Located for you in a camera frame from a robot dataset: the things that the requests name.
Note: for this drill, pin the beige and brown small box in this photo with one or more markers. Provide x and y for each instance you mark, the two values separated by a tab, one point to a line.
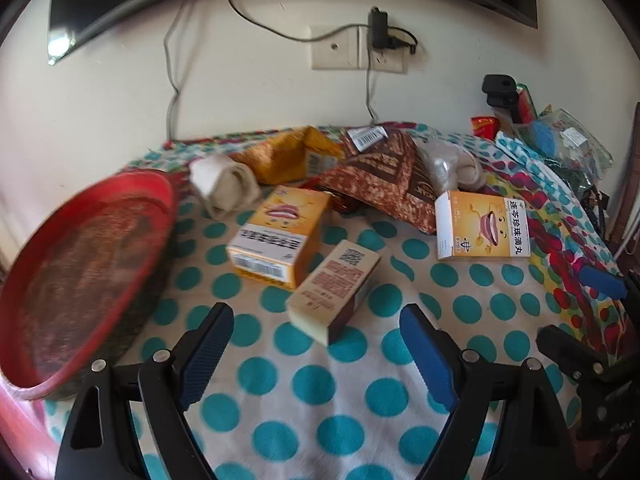
332	290

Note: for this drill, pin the black clamp holder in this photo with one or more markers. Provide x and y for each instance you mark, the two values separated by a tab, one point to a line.
500	92

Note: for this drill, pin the beige sock roll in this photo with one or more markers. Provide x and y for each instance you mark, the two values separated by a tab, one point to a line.
222	185

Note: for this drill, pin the white power wall socket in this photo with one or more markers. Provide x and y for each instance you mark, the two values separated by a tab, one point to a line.
390	60

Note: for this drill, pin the yellow snack packet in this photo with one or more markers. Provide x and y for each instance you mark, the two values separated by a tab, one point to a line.
292	157

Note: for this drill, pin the red snack bag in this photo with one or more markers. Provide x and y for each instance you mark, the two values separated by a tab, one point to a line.
485	127

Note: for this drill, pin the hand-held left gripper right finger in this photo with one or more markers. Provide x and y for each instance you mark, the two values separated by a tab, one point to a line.
427	355

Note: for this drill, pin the clear bag of white balls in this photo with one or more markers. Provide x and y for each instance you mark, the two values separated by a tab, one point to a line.
440	165

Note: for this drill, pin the polka dot blanket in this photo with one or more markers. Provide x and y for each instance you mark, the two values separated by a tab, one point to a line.
320	400

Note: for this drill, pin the white coaxial wall plate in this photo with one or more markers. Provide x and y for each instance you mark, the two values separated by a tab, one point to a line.
332	47

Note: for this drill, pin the black power adapter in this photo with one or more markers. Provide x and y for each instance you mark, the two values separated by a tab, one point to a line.
378	27

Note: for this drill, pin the yellow medicine box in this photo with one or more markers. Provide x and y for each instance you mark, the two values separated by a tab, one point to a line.
480	225
277	235

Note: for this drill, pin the clear bag with blue item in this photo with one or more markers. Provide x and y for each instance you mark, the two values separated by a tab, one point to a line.
565	140

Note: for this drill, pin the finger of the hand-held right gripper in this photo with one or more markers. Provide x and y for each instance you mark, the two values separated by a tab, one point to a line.
602	281
570	352

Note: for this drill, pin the red round tray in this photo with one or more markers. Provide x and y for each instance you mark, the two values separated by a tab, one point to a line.
85	280

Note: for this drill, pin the brown patterned snack packet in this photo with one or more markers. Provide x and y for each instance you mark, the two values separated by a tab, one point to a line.
390	180

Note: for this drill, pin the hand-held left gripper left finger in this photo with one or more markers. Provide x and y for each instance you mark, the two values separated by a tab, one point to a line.
205	355

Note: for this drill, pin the green and red box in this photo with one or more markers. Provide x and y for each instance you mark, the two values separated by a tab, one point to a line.
525	102

